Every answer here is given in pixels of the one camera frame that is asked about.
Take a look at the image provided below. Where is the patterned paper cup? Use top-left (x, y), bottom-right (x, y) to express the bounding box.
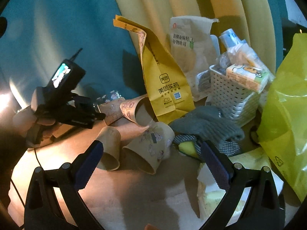
top-left (123, 122), bottom-right (175, 175)

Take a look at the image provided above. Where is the plain brown paper cup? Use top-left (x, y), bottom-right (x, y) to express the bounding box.
top-left (98, 98), bottom-right (125, 125)

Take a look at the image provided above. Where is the brown paper cup right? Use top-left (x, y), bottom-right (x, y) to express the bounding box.
top-left (96, 126), bottom-right (121, 171)

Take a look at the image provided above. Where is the printed paper cup lying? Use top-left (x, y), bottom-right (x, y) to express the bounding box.
top-left (120, 94), bottom-right (155, 127)

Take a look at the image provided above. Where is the left hand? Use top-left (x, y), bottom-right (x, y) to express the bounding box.
top-left (12, 106), bottom-right (60, 149)

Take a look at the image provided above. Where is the clear plastic bottle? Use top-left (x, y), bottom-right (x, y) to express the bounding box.
top-left (93, 90), bottom-right (122, 113)

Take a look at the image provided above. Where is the tissue pack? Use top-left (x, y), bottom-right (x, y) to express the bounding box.
top-left (197, 147), bottom-right (271, 224)

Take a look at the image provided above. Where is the teal curtain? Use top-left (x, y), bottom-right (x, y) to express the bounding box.
top-left (1, 0), bottom-right (146, 103)

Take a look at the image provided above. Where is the yellow plastic bag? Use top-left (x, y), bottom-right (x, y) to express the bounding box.
top-left (257, 33), bottom-right (306, 201)

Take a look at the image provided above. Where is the grey knit glove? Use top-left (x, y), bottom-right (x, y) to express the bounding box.
top-left (169, 106), bottom-right (245, 149)

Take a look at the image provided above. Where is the yellow paper delivery bag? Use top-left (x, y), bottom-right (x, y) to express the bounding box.
top-left (113, 15), bottom-right (195, 124)

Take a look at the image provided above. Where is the white perforated basket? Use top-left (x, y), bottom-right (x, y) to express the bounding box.
top-left (210, 64), bottom-right (269, 126)

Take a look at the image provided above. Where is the beige paper bag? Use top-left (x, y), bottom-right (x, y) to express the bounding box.
top-left (169, 16), bottom-right (219, 102)

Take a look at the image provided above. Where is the yellow green curtain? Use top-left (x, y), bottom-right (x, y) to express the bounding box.
top-left (116, 0), bottom-right (277, 73)

